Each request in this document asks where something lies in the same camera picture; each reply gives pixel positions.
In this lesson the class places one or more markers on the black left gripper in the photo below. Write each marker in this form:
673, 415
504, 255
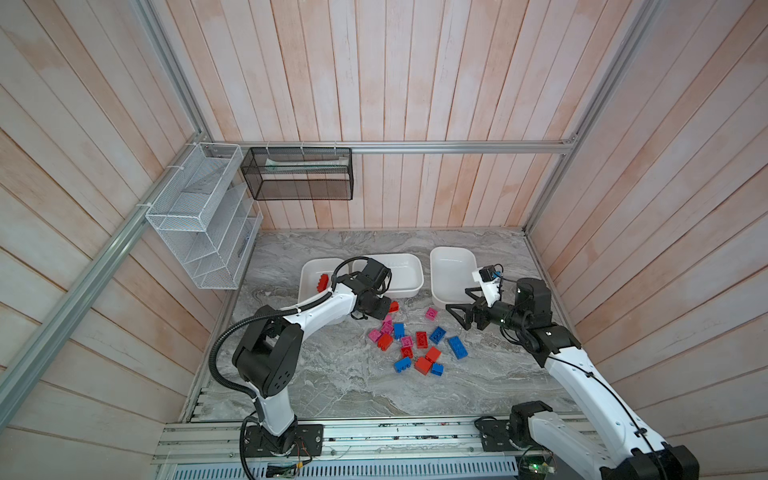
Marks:
384, 309

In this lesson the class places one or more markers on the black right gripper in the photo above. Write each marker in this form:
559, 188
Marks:
481, 310

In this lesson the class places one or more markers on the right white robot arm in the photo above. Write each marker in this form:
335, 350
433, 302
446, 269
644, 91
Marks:
627, 448

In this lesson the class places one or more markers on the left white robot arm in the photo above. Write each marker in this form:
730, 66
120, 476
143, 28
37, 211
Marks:
267, 354

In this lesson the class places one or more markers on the blue long lego brick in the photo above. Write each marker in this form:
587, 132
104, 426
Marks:
457, 347

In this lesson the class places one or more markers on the middle white plastic bin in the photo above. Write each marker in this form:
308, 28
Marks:
407, 274

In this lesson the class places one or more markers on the white plastic bin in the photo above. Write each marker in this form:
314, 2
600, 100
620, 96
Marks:
407, 274
451, 271
311, 288

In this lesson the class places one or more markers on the blue small lego brick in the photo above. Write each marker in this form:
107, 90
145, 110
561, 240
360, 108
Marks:
437, 369

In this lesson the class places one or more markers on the right white plastic bin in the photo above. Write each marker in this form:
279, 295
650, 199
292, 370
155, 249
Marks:
451, 271

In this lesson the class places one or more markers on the left white plastic bin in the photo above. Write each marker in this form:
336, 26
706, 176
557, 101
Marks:
311, 288

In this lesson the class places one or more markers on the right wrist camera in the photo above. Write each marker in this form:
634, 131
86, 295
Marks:
491, 273

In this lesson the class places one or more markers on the black wire mesh basket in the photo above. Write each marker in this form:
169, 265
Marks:
299, 173

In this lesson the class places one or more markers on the white wire mesh shelf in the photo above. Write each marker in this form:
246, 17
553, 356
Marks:
204, 218

